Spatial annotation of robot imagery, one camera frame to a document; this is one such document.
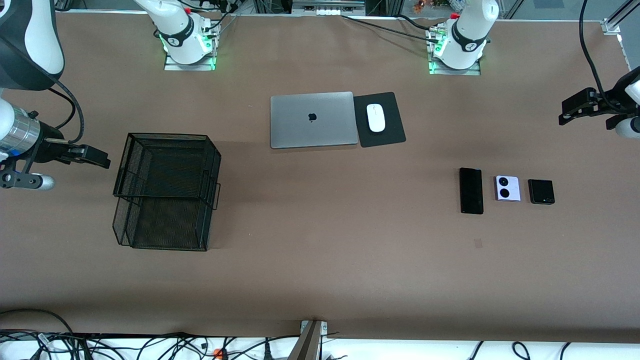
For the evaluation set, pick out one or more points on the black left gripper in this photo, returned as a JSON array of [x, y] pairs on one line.
[[611, 101]]

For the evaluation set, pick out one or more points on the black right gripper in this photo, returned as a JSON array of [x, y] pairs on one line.
[[48, 140]]

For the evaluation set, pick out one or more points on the black flip phone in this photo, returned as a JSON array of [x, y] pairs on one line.
[[541, 191]]

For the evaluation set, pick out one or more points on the lilac flip phone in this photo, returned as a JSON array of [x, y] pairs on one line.
[[508, 188]]

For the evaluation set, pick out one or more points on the black bar smartphone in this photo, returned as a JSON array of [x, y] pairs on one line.
[[471, 192]]

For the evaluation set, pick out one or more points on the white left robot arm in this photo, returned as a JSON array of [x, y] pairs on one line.
[[470, 35]]

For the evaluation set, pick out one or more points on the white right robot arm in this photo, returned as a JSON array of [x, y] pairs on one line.
[[35, 45]]

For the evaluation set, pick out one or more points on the black mesh two-tier tray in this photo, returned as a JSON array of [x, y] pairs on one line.
[[170, 225]]

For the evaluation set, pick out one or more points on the black mouse pad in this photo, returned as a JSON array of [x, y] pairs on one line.
[[392, 135]]

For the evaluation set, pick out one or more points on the white computer mouse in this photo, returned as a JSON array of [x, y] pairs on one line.
[[376, 117]]

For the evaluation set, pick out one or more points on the silver closed laptop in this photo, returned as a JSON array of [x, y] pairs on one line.
[[300, 130]]

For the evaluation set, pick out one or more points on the grey socket box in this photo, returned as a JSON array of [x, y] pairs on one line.
[[327, 6]]

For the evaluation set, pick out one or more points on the aluminium frame post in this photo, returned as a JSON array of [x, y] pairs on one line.
[[612, 25]]

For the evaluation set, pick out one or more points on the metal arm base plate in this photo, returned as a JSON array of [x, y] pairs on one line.
[[470, 72], [175, 66]]

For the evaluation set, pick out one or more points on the grey metal camera mount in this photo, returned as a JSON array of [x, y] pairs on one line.
[[307, 342]]

